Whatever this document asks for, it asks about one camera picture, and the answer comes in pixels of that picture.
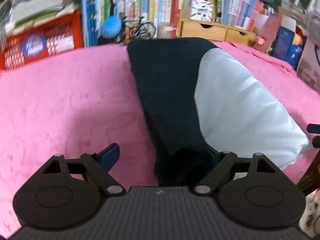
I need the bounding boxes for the navy and white jacket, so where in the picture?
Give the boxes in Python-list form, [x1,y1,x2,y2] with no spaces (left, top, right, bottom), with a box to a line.
[127,38,309,186]

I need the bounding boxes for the blue carton box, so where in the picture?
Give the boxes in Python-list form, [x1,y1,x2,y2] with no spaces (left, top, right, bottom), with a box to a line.
[272,15,306,70]

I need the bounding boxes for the pink tablecloth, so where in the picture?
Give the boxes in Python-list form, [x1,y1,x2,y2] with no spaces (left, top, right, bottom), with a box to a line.
[0,41,320,240]

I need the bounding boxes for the pink cardboard box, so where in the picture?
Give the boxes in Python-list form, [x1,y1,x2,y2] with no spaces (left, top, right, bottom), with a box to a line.
[253,14,281,53]

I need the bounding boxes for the wooden drawer organizer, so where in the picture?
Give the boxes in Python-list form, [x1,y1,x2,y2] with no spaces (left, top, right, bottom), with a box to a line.
[177,18,256,46]

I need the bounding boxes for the red plastic crate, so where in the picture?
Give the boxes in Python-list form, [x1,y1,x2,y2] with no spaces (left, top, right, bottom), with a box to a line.
[1,10,83,70]

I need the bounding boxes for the white patterned box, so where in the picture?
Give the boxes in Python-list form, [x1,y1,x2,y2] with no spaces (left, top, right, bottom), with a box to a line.
[182,0,215,22]

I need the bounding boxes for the blue plush ball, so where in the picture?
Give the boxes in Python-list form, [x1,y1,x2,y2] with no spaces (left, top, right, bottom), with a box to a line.
[100,15,122,38]

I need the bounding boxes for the clear jar with pink lid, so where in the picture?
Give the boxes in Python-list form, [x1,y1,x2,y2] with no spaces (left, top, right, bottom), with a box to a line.
[157,22,175,39]

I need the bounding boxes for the miniature black bicycle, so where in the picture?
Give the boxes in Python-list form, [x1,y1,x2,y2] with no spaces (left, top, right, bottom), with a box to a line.
[114,16,156,44]

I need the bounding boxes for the stack of papers and booklets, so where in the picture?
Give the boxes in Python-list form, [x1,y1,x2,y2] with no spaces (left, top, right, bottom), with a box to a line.
[1,0,80,47]

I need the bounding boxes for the row of upright books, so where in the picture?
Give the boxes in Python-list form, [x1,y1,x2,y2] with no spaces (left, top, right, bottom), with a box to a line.
[80,0,274,47]

